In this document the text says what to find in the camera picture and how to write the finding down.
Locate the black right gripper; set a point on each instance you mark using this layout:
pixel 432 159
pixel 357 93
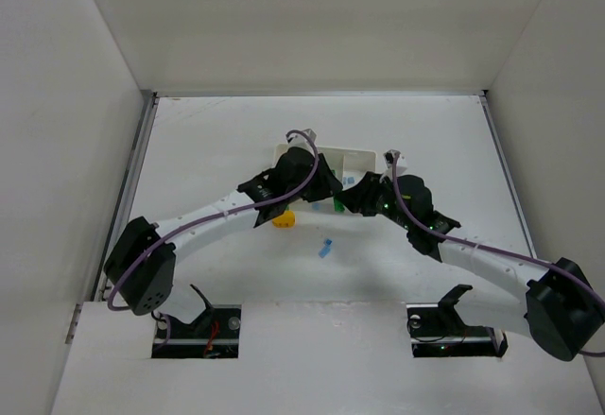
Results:
pixel 355 196

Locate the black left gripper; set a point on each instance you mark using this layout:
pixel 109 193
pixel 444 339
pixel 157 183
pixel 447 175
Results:
pixel 326 181

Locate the yellow green lego cluster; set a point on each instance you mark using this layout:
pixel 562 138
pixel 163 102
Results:
pixel 338 206

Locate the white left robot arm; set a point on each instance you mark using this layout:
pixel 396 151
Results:
pixel 142 264

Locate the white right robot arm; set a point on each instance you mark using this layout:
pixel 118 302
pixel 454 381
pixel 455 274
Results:
pixel 558 307

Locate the white three-compartment container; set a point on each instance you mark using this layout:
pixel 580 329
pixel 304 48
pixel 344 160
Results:
pixel 344 163

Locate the yellow rounded lego brick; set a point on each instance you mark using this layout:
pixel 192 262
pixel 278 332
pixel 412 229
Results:
pixel 286 220

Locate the small blue lego pair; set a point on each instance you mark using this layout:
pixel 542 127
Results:
pixel 326 248

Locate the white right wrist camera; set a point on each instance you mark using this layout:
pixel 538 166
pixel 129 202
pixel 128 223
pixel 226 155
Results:
pixel 396 165

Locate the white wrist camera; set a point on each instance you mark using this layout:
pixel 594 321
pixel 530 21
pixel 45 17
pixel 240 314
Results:
pixel 301 138
pixel 396 165

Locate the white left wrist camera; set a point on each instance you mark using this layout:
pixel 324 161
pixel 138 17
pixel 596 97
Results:
pixel 301 138

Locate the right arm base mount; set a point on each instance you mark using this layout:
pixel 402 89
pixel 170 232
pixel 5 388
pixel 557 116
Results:
pixel 436 330

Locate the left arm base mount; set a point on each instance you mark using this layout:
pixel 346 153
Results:
pixel 190 326

